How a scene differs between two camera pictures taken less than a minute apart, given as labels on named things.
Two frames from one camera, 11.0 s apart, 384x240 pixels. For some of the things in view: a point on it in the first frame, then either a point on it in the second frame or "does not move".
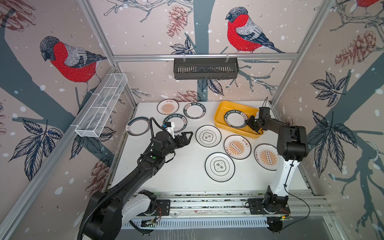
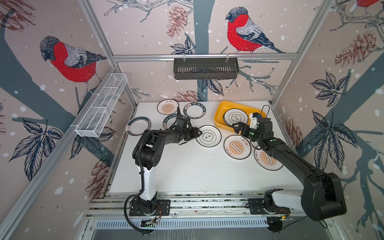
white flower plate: (208, 136) does not move
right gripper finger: (254, 126) -> (244, 130)
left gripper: (185, 141) -> (195, 129)
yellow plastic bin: (221, 107) does not move
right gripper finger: (251, 119) -> (240, 125)
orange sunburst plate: (267, 156) does not move
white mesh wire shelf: (94, 119) does not move
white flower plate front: (219, 167) -> (235, 115)
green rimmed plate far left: (138, 126) does not move
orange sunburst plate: (167, 106) does not move
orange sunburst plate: (237, 147) does not move
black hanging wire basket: (206, 69) does not move
